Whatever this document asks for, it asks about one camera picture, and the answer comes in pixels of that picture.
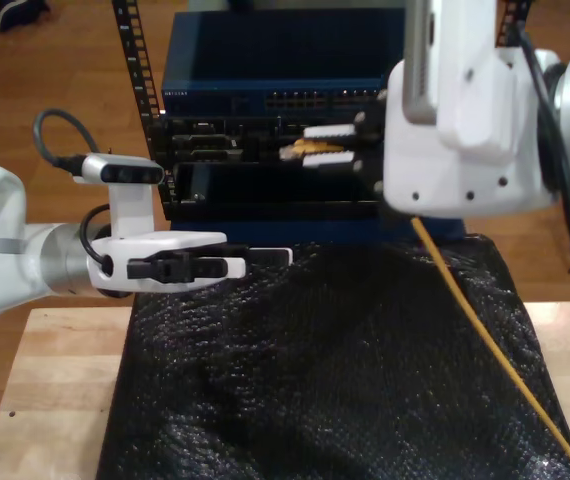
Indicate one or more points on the black rack server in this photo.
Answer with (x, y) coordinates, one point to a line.
(260, 145)

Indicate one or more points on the black bubble wrap mat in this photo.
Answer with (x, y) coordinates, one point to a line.
(265, 400)

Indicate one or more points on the dark sneaker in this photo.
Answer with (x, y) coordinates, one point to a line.
(15, 12)

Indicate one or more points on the blue rack base plate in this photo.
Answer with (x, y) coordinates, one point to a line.
(315, 231)

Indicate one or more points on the blue network switch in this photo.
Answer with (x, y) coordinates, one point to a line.
(265, 50)

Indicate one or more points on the black perforated rack post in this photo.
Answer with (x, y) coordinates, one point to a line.
(131, 57)
(522, 7)

